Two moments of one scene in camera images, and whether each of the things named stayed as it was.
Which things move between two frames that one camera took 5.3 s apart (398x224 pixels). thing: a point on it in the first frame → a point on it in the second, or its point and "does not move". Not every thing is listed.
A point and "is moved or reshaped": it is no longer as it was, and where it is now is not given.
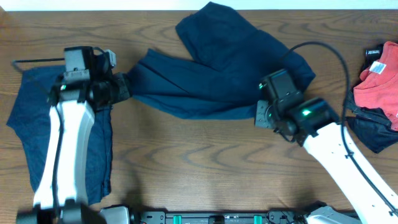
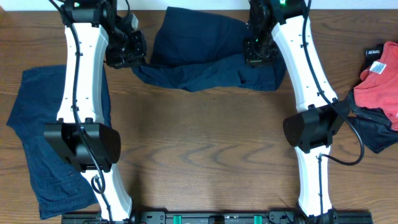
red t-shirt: (378, 87) does not move
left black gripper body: (119, 88) → (126, 51)
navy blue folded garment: (30, 119) does not move
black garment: (372, 126) does not move
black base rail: (323, 215) does not move
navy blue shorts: (229, 60) is moved or reshaped
